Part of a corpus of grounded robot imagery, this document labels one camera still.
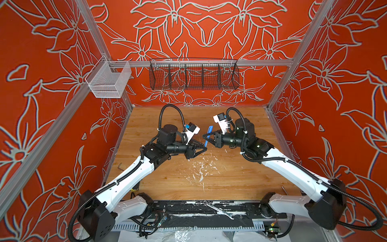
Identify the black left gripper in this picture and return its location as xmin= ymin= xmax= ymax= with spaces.
xmin=166 ymin=138 xmax=207 ymax=159

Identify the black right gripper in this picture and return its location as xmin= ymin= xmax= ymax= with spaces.
xmin=202 ymin=128 xmax=249 ymax=149

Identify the blue pen cap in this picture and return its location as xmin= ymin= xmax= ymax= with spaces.
xmin=206 ymin=126 xmax=213 ymax=137

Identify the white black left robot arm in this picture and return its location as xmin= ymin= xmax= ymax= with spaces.
xmin=68 ymin=104 xmax=207 ymax=242

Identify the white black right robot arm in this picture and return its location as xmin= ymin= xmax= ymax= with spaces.
xmin=203 ymin=107 xmax=384 ymax=231

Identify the silver wrench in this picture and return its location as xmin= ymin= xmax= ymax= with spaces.
xmin=203 ymin=201 xmax=234 ymax=220

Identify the clear plastic bin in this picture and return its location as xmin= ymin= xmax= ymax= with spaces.
xmin=85 ymin=56 xmax=132 ymax=98

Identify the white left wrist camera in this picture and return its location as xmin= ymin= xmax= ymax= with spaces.
xmin=184 ymin=123 xmax=200 ymax=145

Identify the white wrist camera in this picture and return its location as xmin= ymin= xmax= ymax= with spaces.
xmin=213 ymin=113 xmax=230 ymax=135
xmin=184 ymin=123 xmax=200 ymax=145

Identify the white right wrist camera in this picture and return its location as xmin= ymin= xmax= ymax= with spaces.
xmin=213 ymin=113 xmax=230 ymax=135

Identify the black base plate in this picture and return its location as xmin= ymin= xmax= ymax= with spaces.
xmin=126 ymin=200 xmax=288 ymax=220

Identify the black wire basket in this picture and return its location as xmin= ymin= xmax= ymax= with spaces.
xmin=149 ymin=57 xmax=240 ymax=91

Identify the grey slotted cable duct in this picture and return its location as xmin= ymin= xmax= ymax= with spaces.
xmin=111 ymin=221 xmax=265 ymax=233

